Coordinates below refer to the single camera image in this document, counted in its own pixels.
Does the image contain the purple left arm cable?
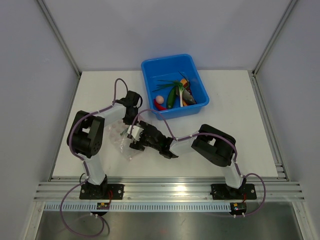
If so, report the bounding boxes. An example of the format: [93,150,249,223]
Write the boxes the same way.
[68,78,129,181]

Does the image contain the grey fake fish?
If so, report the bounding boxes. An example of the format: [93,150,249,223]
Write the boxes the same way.
[182,89,197,106]

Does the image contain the left aluminium frame post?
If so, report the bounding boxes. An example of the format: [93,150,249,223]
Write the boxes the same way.
[35,0,82,79]

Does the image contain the clear zip top bag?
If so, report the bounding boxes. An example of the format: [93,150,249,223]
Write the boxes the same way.
[106,120,140,161]

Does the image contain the right aluminium frame post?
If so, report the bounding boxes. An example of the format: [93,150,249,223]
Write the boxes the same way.
[252,0,299,77]

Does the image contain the fake green onion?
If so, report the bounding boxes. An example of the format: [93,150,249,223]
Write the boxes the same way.
[152,71,190,107]

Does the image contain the blue plastic bin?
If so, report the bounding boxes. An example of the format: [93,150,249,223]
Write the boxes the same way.
[141,54,210,119]

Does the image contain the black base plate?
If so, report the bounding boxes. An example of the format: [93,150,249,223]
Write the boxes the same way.
[210,183,257,200]
[79,183,125,200]

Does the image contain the red fake chili pepper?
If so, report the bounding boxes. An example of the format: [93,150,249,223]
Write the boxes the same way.
[153,99,167,111]

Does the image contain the fake green cucumber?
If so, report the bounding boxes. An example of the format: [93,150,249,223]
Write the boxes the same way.
[166,86,177,109]

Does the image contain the aluminium frame post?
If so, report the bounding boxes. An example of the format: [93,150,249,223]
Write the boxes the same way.
[35,0,82,79]
[252,0,299,77]

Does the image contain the white slotted cable duct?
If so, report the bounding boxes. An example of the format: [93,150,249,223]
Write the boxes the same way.
[44,202,231,213]

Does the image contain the fake steak slice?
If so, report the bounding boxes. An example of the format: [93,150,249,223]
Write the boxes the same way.
[180,78,192,107]

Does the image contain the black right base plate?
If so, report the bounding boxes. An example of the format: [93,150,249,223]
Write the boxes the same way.
[210,183,257,200]

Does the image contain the aluminium mounting rail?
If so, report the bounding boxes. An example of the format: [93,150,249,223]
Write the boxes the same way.
[33,177,305,202]

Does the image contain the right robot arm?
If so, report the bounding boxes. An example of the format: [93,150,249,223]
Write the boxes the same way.
[127,121,247,198]

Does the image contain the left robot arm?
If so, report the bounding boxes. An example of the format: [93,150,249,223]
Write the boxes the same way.
[67,90,143,199]

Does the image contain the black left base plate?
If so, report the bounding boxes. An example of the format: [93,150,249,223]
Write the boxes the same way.
[79,183,125,200]

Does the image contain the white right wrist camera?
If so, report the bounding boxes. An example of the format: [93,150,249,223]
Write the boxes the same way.
[127,125,144,141]

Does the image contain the fake egg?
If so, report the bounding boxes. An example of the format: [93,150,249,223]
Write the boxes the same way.
[155,95,165,105]

